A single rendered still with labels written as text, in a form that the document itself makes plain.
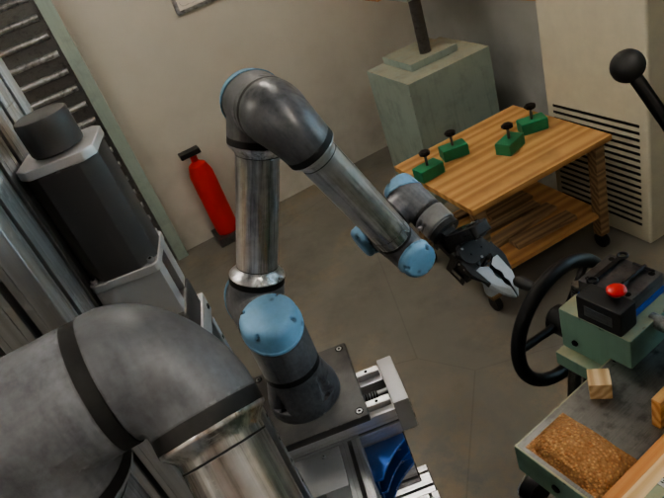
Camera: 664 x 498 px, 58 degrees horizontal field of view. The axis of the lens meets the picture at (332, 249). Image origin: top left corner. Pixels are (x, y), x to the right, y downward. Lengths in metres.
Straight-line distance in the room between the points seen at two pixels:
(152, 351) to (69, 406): 0.07
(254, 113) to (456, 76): 2.20
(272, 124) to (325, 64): 2.82
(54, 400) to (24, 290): 0.20
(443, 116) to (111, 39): 1.75
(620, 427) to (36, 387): 0.79
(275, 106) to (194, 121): 2.60
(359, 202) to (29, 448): 0.73
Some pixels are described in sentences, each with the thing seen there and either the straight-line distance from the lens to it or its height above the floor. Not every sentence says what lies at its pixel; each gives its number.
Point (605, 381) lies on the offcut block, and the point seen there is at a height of 0.93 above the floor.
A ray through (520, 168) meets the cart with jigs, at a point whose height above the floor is 0.53.
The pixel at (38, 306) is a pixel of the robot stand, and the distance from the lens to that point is 0.67.
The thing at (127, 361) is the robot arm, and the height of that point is 1.44.
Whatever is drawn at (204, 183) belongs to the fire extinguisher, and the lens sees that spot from 3.50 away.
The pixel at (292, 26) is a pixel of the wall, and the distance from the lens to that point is 3.69.
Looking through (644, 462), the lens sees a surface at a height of 0.94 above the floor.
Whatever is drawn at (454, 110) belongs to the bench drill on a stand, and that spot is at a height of 0.48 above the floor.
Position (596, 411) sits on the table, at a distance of 1.02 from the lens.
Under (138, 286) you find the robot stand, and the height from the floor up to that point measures 1.36.
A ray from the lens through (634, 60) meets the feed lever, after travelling 0.70.
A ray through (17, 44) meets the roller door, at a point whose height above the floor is 1.41.
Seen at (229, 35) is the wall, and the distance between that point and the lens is 3.57.
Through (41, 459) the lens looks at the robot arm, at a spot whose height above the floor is 1.41.
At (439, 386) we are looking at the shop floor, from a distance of 2.31.
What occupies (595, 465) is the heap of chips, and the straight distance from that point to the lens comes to 0.94.
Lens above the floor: 1.70
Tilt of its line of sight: 32 degrees down
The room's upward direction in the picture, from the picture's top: 21 degrees counter-clockwise
